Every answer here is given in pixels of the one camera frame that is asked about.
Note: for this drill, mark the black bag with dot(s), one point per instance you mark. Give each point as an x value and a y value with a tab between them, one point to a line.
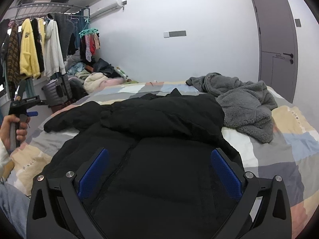
104	67

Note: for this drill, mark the metal clothes rack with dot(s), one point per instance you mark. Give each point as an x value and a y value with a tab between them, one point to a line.
49	6

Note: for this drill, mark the dark grey hanging garment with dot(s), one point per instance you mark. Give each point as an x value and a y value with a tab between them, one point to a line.
62	29

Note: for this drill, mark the bed with checkered quilt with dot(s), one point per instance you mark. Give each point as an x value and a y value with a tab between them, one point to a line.
274	154

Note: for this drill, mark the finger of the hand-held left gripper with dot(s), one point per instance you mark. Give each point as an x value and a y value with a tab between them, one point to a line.
37	102
32	113

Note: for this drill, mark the green clip hanger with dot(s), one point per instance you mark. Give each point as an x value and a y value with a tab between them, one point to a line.
88	31

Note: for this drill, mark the grey fleece robe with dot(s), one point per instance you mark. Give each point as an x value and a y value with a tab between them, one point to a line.
249	104

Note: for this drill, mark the black hanging garment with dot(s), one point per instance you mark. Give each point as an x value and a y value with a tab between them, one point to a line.
38	44

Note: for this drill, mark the grey wall switch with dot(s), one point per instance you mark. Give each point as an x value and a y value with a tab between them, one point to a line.
298	22

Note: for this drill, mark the person's blue jeans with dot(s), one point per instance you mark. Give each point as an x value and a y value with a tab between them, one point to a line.
12	204

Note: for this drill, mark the white hoodie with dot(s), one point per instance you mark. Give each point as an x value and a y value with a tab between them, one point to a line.
53	52

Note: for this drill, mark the grey suitcase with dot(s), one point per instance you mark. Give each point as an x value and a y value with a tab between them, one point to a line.
53	89

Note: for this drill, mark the grey door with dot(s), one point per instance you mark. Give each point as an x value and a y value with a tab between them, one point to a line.
274	29

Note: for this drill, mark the black padded jacket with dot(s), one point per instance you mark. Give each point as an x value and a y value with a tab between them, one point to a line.
162	119

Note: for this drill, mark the person's left forearm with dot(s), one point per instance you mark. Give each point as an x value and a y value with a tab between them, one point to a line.
3	159

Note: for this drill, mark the hanging small garments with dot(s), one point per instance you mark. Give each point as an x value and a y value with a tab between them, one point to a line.
89	46

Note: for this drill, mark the pile of mixed clothes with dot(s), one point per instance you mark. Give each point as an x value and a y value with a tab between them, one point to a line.
74	68

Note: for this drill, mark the teal hanging garment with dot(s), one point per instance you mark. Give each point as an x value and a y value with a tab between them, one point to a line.
30	88

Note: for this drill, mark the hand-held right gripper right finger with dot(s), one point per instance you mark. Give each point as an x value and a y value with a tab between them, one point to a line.
226	174

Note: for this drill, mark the white green box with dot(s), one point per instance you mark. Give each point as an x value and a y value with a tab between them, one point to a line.
122	72

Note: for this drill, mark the white air conditioner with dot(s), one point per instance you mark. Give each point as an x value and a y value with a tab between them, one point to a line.
107	5

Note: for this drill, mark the yellow fleece jacket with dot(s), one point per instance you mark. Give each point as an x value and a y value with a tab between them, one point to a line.
28	49

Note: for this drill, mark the pink plush garment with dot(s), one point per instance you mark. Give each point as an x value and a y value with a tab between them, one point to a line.
114	81

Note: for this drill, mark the brown patterned garment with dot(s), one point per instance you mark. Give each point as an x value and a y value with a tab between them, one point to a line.
13	54

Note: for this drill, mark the person's left hand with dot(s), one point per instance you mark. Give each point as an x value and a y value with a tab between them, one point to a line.
7	129

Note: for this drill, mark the grey wall socket panel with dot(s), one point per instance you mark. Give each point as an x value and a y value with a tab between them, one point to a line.
177	34

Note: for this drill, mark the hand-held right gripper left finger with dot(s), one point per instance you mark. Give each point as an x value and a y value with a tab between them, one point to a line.
92	174

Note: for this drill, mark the cream plush coat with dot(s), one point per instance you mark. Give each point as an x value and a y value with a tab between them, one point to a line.
94	82

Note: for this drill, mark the black luggage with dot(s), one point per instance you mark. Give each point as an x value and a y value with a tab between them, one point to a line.
77	89

